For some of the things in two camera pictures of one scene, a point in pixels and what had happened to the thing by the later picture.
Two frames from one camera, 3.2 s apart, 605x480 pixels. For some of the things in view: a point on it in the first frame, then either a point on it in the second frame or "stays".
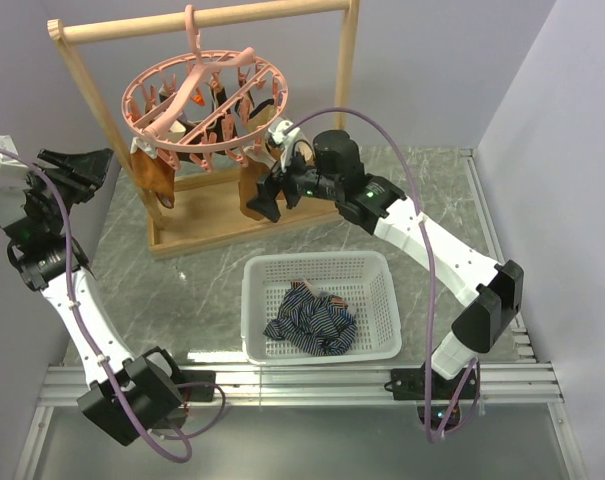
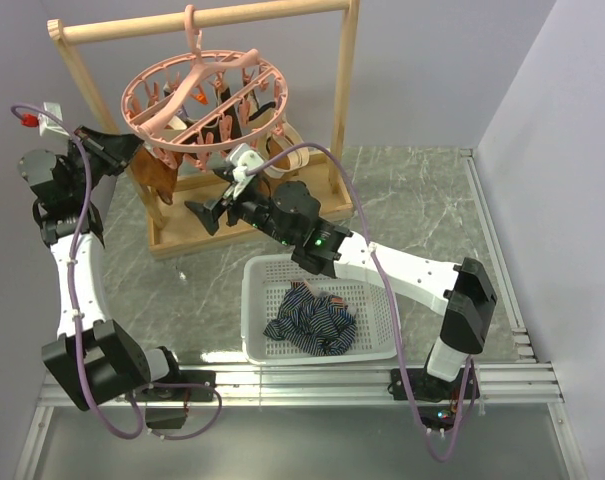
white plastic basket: x=315 y=306 stays
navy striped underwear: x=320 y=325 stays
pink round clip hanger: x=186 y=104 stays
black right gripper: x=269 y=190 to x=212 y=212
